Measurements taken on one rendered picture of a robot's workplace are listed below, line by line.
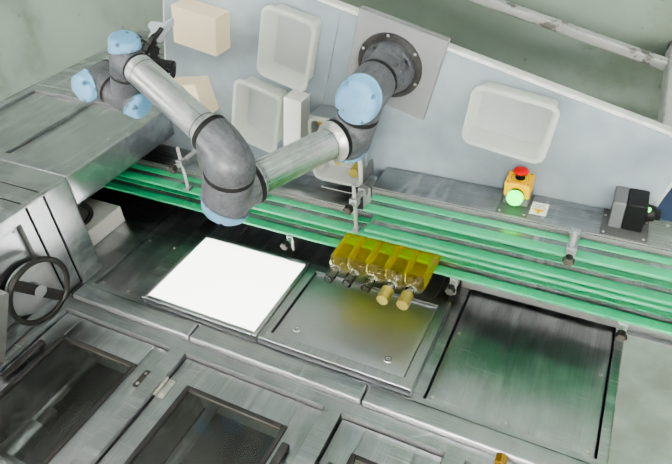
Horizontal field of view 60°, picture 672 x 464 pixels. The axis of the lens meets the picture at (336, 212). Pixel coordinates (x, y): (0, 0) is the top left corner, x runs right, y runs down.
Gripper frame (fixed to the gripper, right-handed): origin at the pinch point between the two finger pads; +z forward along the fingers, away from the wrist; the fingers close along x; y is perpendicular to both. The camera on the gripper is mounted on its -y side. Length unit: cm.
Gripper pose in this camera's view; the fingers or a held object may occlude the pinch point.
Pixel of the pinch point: (176, 43)
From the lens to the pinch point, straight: 184.5
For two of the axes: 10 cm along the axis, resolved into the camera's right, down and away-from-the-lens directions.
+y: -8.8, -4.2, 2.3
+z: 4.5, -5.5, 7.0
